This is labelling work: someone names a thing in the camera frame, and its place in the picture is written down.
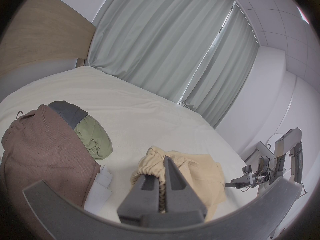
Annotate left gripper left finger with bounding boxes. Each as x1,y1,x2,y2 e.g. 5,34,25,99
117,174,161,226

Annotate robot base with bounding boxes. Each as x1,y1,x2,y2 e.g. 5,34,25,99
287,173,306,193

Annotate black garment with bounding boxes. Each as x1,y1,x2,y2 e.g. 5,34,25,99
47,100,89,129

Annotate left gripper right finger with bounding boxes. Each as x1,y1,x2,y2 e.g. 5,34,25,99
162,155,208,223

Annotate brown garment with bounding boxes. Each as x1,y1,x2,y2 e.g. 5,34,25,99
0,104,101,237

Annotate tan shorts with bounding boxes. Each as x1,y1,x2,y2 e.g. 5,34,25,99
130,146,227,221

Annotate pale green curtain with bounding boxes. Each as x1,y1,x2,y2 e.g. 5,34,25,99
181,3,260,130
85,0,236,105

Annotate white garment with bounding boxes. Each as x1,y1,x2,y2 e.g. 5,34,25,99
84,164,113,212

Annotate bed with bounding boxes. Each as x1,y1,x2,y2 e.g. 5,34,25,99
0,0,248,226

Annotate olive green garment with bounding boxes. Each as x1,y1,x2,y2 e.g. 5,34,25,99
74,115,113,160

